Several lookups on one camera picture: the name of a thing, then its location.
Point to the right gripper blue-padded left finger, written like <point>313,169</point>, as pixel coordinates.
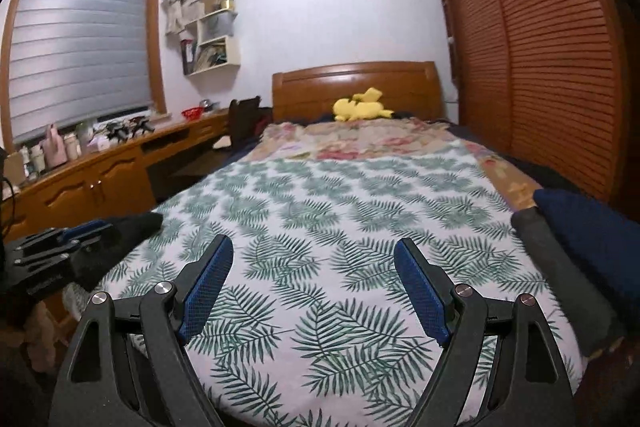
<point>127,363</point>

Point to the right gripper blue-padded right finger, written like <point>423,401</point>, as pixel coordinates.
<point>528,383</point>

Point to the black double-breasted coat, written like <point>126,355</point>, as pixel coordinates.
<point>98,256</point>

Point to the dark grey folded garment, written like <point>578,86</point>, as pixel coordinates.
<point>595,323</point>

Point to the pink bottle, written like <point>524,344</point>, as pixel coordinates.
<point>53,147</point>

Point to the long wooden desk cabinet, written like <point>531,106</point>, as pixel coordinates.
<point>112,183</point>

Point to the navy folded garment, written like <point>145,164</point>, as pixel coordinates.
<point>599,240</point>

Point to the green fern print bedsheet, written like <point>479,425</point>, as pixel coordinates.
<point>313,326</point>

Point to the red basket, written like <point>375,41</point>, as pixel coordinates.
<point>192,113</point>

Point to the grey window blind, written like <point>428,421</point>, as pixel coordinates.
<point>72,60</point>

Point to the dark wooden chair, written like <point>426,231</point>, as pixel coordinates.
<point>243,116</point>

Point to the floral quilt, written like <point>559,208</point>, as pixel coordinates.
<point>389,137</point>

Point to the yellow plush toy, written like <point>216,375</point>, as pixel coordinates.
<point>361,106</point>

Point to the louvered wooden wardrobe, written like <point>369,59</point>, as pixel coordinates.
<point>545,81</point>

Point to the wooden headboard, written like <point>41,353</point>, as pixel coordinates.
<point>308,94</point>

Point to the white wall shelf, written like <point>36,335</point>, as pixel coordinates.
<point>208,40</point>

